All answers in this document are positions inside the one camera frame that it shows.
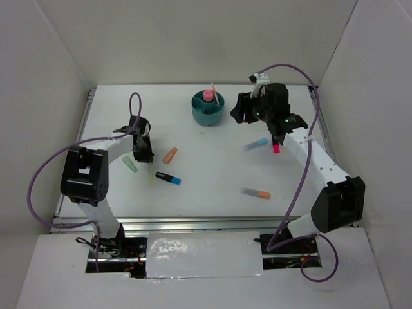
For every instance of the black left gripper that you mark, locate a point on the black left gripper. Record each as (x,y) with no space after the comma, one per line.
(147,156)

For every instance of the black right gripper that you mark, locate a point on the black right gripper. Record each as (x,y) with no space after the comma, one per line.
(243,105)

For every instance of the thin yellow pen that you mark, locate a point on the thin yellow pen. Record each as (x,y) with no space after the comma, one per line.
(151,174)

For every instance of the thin orange pen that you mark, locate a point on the thin orange pen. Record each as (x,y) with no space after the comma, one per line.
(215,94)

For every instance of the pink capped marker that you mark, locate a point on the pink capped marker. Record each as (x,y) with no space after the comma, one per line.
(208,95)

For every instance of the grey orange highlighter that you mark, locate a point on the grey orange highlighter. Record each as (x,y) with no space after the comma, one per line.
(255,193)

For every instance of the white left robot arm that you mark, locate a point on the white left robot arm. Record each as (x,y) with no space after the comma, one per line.
(85,178)

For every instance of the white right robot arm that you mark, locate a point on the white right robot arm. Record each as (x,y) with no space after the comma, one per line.
(341,197)

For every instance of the green highlighter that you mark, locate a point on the green highlighter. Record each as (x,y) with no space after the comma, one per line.
(129,163)

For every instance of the teal round organizer container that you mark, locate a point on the teal round organizer container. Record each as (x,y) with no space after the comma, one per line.
(207,113)

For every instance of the black blue highlighter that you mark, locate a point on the black blue highlighter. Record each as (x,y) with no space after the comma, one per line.
(168,178)

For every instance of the blue capped clear highlighter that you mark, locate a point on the blue capped clear highlighter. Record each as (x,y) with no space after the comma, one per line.
(256,144)

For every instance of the black pink highlighter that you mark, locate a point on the black pink highlighter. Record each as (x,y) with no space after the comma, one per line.
(275,145)

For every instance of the white foil cover plate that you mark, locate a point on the white foil cover plate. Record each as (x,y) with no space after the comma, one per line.
(203,255)

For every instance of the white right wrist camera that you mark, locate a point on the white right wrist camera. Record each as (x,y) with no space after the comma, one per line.
(259,80)

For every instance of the aluminium rail frame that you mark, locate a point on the aluminium rail frame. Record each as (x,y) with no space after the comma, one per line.
(210,163)

